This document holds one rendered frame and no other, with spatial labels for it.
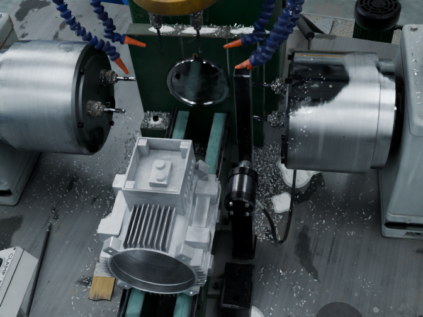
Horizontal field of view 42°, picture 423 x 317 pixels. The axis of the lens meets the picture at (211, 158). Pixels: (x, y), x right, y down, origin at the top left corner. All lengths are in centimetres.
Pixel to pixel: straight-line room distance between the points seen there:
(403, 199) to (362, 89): 26
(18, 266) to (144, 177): 26
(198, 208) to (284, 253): 32
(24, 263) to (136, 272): 20
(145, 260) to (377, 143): 49
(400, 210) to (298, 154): 26
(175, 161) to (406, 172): 44
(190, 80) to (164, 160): 33
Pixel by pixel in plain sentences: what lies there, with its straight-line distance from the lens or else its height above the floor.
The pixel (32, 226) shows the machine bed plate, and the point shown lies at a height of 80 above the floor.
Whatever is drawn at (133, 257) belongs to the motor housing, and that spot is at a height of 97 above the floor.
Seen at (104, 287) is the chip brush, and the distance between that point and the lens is 123.
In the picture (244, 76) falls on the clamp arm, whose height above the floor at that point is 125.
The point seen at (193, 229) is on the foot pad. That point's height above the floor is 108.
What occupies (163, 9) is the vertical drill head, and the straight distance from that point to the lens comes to 98.
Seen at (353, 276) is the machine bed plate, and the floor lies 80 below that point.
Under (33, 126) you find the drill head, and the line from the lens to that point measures 119.
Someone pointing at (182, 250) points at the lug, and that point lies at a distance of 91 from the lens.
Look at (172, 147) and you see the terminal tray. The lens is 100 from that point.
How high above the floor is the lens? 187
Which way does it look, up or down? 50 degrees down
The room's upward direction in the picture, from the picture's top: 7 degrees counter-clockwise
